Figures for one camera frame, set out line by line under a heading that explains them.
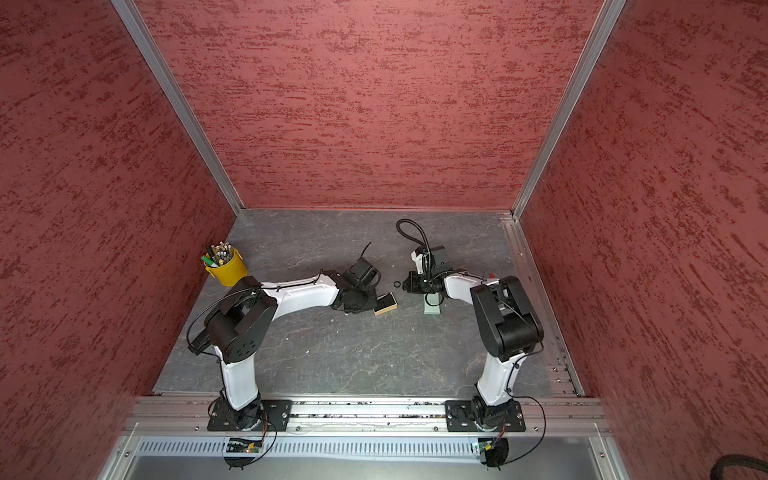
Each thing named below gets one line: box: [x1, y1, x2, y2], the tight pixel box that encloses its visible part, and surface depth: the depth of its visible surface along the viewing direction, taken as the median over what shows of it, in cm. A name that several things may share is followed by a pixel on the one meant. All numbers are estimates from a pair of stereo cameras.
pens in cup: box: [201, 241, 233, 267], surface depth 92 cm
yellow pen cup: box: [204, 247, 248, 287], surface depth 95 cm
